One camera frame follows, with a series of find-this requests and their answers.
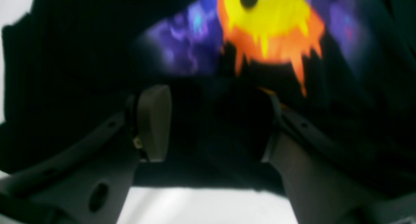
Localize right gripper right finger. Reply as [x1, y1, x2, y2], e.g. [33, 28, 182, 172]
[262, 91, 415, 224]

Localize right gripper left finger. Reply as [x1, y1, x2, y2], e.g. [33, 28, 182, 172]
[1, 85, 172, 224]

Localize black graphic T-shirt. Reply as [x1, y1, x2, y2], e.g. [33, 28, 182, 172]
[1, 0, 415, 195]

